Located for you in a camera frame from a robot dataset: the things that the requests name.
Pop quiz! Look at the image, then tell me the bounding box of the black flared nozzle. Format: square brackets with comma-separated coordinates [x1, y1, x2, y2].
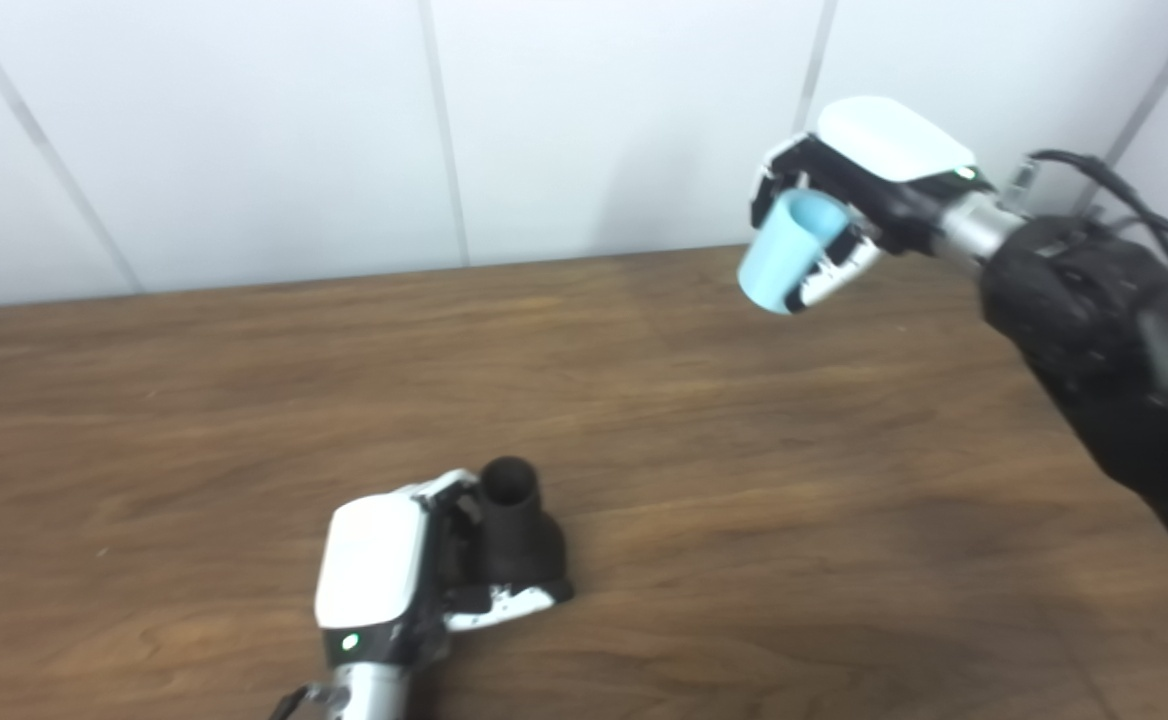
[459, 456, 575, 601]

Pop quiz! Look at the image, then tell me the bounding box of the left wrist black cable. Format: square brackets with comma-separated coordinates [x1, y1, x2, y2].
[269, 683, 345, 720]

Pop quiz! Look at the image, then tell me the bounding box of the light blue cylinder cup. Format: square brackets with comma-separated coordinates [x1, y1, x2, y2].
[737, 190, 853, 316]

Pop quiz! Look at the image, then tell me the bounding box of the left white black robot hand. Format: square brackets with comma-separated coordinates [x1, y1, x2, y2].
[314, 468, 575, 669]

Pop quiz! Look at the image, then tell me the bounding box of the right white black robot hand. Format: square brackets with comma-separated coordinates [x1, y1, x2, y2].
[750, 96, 995, 316]

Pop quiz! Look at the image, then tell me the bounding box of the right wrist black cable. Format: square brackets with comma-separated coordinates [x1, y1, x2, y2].
[1027, 150, 1168, 720]

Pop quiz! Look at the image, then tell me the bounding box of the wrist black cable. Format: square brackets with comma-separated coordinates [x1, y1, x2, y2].
[1027, 150, 1168, 720]
[269, 683, 345, 720]

